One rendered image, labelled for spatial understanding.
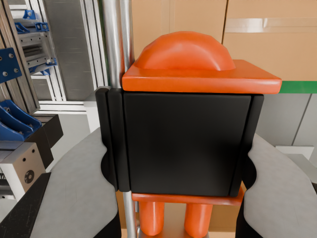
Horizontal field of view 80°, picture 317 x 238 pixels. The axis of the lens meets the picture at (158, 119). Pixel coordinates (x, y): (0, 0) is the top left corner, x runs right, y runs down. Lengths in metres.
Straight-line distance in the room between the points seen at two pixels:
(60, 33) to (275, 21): 1.03
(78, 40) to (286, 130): 1.58
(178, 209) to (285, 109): 1.52
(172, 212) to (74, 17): 1.13
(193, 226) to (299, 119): 1.64
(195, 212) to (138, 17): 0.71
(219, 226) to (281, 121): 1.35
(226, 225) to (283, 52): 0.66
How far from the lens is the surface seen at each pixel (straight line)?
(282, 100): 1.64
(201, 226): 0.18
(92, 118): 0.88
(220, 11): 0.80
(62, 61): 1.29
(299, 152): 1.94
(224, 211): 0.49
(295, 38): 0.91
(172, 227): 0.20
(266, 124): 1.68
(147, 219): 0.18
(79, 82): 1.28
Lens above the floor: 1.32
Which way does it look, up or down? 63 degrees down
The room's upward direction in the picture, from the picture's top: 174 degrees counter-clockwise
